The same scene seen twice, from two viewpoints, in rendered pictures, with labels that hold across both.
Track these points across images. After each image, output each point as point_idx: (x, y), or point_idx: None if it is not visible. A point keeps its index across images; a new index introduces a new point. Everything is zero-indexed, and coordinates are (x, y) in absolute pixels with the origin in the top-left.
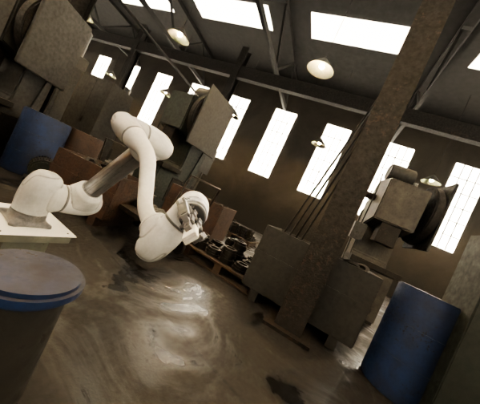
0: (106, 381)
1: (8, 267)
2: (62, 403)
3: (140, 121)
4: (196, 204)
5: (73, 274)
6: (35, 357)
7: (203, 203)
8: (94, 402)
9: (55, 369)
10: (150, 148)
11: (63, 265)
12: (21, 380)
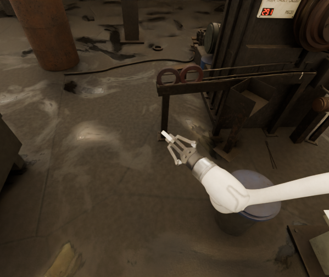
0: (212, 273)
1: (254, 182)
2: (209, 243)
3: None
4: (194, 153)
5: (250, 208)
6: (223, 215)
7: (198, 161)
8: (202, 256)
9: (232, 251)
10: None
11: (261, 209)
12: (219, 216)
